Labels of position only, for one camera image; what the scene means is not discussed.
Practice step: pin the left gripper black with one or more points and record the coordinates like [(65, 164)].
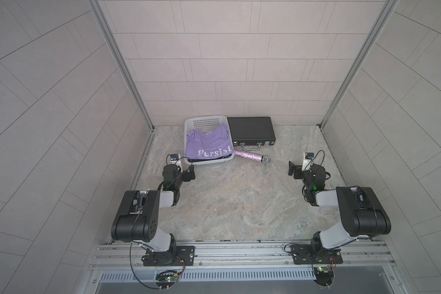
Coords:
[(188, 173)]

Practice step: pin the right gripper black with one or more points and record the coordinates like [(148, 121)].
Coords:
[(297, 171)]

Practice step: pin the purple t-shirt Persist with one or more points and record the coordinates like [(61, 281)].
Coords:
[(209, 146)]

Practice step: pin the white plastic laundry basket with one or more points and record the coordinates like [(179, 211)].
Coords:
[(205, 124)]

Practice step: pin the black t-shirt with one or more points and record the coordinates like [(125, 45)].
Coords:
[(206, 160)]

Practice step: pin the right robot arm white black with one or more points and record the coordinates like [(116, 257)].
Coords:
[(361, 214)]

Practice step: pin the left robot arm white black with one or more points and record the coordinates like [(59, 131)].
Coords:
[(137, 217)]

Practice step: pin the black hard case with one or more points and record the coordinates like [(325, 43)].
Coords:
[(252, 131)]

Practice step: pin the left green circuit board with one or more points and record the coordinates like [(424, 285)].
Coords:
[(166, 279)]

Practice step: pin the green circuit board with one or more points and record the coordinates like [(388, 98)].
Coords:
[(166, 279), (324, 276)]

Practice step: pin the right green circuit board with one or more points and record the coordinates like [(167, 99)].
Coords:
[(324, 276)]

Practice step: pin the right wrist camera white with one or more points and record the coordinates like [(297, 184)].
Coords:
[(308, 158)]

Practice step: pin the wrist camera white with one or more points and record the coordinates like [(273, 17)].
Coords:
[(174, 158), (308, 158)]

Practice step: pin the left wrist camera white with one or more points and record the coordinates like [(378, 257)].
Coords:
[(174, 158)]

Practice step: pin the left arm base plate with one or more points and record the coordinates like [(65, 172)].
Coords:
[(184, 255)]

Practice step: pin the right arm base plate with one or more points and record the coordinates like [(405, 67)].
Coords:
[(307, 255)]

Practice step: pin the aluminium mounting rail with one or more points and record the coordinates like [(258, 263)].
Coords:
[(240, 254)]

